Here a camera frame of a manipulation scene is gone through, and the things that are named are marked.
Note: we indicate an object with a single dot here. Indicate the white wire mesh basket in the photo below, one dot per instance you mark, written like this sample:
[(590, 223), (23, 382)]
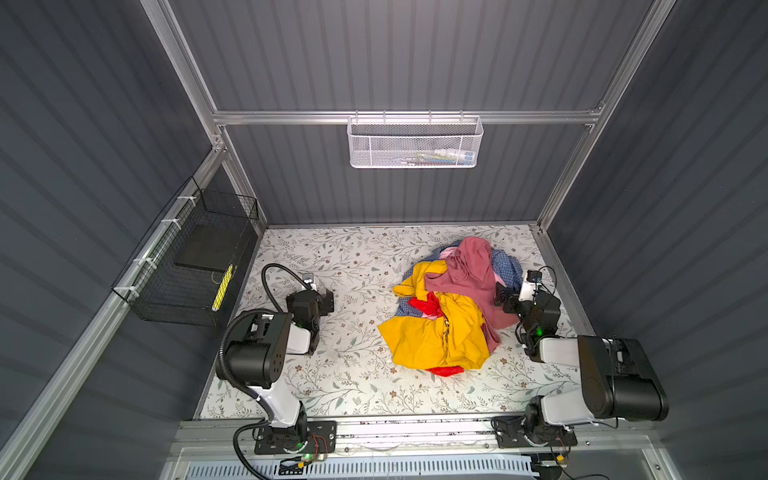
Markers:
[(377, 142)]

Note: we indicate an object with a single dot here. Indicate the floral table mat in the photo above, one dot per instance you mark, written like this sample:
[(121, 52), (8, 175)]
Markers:
[(352, 372)]

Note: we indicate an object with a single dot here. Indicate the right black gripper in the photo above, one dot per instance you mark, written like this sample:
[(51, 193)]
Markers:
[(510, 301)]

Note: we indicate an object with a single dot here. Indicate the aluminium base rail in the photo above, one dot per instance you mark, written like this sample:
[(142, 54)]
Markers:
[(405, 434)]

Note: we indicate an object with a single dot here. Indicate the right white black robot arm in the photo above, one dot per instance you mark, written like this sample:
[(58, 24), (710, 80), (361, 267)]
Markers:
[(617, 380)]

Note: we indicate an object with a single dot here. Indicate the maroon pink cloth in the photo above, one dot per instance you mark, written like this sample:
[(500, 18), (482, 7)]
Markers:
[(469, 273)]

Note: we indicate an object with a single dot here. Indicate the yellow cloth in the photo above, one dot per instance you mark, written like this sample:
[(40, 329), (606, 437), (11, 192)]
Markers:
[(421, 343)]

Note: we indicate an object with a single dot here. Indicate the items in white basket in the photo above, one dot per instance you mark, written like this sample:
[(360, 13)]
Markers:
[(440, 158)]

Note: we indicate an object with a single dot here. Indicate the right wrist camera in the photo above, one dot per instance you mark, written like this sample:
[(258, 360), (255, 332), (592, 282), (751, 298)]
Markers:
[(530, 282)]

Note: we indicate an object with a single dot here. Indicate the black wire basket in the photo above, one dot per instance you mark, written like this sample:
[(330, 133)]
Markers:
[(175, 276)]

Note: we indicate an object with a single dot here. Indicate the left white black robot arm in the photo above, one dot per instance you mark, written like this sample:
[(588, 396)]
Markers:
[(251, 357)]

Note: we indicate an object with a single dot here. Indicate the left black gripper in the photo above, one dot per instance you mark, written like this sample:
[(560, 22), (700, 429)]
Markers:
[(324, 301)]

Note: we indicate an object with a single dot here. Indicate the blue checkered shirt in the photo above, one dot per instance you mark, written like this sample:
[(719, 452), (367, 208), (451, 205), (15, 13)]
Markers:
[(506, 266)]

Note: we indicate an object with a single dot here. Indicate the yellow marker pen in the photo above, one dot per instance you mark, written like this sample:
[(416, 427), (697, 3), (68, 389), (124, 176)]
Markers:
[(222, 289)]

